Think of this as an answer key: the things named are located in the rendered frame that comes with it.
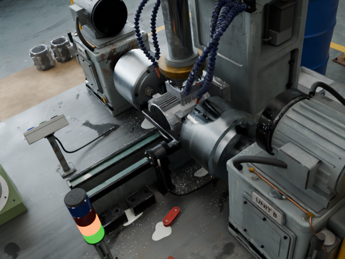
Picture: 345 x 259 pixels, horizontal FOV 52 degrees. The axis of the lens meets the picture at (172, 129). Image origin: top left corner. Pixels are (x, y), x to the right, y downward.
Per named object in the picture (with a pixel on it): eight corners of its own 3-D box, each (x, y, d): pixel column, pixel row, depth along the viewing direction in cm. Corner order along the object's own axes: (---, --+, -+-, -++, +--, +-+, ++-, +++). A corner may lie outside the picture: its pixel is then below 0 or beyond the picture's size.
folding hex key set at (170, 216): (175, 207, 136) (174, 205, 135) (181, 211, 134) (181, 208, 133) (161, 224, 131) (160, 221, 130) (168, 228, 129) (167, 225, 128)
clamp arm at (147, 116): (184, 144, 132) (148, 113, 149) (183, 139, 130) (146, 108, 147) (176, 149, 131) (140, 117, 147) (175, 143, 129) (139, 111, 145)
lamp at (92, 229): (95, 214, 105) (90, 205, 102) (104, 227, 101) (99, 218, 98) (76, 225, 103) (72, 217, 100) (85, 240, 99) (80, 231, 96)
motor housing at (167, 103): (188, 107, 161) (183, 72, 148) (215, 127, 148) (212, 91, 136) (152, 127, 154) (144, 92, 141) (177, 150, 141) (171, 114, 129)
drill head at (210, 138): (217, 124, 151) (214, 75, 134) (294, 180, 124) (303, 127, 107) (170, 152, 142) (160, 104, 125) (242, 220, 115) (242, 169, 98)
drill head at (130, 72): (147, 72, 188) (137, 29, 171) (188, 103, 164) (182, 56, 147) (106, 93, 179) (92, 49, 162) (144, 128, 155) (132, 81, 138)
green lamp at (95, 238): (99, 222, 108) (95, 214, 105) (108, 236, 104) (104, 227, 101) (81, 234, 106) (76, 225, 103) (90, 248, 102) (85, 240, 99)
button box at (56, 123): (67, 125, 149) (61, 114, 149) (69, 124, 143) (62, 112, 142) (29, 145, 143) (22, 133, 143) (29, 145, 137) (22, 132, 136)
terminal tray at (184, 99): (190, 83, 148) (188, 69, 143) (206, 94, 141) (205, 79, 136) (167, 95, 144) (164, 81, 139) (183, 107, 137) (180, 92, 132)
